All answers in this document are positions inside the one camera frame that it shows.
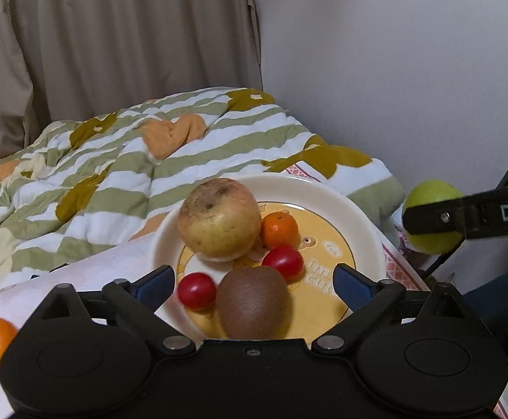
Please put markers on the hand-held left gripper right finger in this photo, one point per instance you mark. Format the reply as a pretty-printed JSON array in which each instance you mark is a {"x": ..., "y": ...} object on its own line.
[{"x": 352, "y": 286}]

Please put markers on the green apple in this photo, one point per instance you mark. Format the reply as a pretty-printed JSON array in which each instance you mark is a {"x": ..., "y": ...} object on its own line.
[{"x": 433, "y": 192}]

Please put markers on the pink floral tablecloth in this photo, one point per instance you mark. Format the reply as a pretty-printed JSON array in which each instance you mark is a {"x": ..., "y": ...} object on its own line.
[{"x": 105, "y": 266}]

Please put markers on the brown kiwi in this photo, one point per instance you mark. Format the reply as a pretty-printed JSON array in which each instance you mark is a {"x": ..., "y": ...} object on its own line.
[{"x": 252, "y": 303}]

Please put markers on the dark cloth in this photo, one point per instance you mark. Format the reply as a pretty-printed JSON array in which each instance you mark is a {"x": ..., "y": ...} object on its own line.
[{"x": 503, "y": 305}]

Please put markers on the large yellow apple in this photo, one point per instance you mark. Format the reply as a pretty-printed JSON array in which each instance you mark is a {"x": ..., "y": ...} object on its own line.
[{"x": 219, "y": 222}]

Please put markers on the small mandarin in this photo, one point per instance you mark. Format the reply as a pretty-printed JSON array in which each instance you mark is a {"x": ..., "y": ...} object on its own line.
[{"x": 279, "y": 230}]

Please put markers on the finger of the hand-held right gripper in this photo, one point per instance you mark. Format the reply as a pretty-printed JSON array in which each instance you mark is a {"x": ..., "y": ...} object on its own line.
[{"x": 476, "y": 216}]

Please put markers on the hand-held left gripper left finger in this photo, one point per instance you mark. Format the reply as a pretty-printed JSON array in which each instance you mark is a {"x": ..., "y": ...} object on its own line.
[{"x": 155, "y": 286}]

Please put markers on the cream plate with bear print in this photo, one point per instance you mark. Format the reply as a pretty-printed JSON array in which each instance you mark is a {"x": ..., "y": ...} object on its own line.
[{"x": 359, "y": 227}]

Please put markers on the red cherry tomato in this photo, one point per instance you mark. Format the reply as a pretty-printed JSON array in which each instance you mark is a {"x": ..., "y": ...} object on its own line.
[
  {"x": 283, "y": 262},
  {"x": 197, "y": 292}
]

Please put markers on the green striped floral blanket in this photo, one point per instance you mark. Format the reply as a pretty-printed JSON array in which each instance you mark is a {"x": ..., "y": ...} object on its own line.
[{"x": 127, "y": 161}]

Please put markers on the beige curtain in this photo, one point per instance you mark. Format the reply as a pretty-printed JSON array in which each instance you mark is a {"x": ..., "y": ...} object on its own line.
[{"x": 105, "y": 43}]

